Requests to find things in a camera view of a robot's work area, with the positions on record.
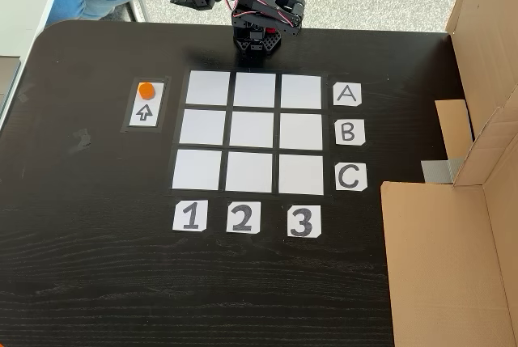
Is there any white nine-square grid sheet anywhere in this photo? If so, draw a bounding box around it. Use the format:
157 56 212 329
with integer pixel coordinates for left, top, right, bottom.
169 67 329 198

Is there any white arrow paper sheet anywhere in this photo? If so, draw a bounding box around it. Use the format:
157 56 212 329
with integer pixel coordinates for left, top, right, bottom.
128 82 165 129

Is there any white furniture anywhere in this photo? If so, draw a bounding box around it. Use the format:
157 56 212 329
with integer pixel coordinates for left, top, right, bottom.
0 0 74 59

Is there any paper label letter A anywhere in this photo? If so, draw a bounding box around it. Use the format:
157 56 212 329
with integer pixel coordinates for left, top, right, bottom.
333 83 363 108

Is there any paper label letter B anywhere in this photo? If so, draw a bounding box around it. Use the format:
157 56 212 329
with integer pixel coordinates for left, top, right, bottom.
334 119 367 146

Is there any paper label number 1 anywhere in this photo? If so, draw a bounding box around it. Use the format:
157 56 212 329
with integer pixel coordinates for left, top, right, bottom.
172 200 209 233

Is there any paper label number 2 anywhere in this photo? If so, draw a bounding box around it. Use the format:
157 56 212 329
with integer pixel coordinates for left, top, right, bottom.
226 201 262 235

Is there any paper label letter C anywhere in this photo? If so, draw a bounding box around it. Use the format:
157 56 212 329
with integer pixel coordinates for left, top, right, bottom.
334 163 368 192

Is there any paper label number 3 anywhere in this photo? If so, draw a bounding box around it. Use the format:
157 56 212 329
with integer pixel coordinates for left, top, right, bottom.
287 205 323 238

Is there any brown cardboard screen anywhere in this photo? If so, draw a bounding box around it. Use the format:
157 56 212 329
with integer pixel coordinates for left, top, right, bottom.
380 0 518 347

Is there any grey duct tape strip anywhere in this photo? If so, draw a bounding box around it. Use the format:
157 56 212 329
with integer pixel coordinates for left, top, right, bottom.
420 156 465 185

